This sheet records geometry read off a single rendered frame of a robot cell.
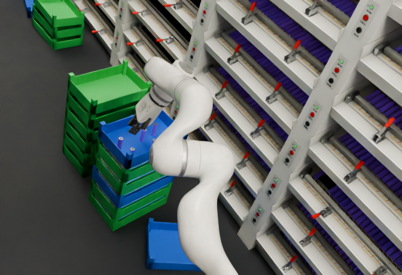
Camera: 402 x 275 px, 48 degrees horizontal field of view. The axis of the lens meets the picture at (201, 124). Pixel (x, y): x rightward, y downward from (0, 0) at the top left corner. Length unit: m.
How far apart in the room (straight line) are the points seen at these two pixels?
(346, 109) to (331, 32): 0.26
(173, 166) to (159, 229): 0.94
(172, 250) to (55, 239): 0.49
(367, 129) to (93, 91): 1.15
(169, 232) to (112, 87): 0.70
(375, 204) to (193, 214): 0.72
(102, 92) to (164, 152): 0.94
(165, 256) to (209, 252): 0.95
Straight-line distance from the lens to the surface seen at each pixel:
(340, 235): 1.72
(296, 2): 1.66
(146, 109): 1.61
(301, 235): 1.90
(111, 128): 1.83
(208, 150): 1.17
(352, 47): 1.49
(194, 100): 1.18
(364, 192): 1.61
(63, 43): 2.99
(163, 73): 1.44
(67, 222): 2.05
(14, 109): 2.53
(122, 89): 2.07
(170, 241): 2.05
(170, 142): 1.14
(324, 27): 1.56
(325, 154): 1.67
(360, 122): 1.54
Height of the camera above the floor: 1.67
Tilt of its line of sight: 39 degrees down
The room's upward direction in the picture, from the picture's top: 19 degrees clockwise
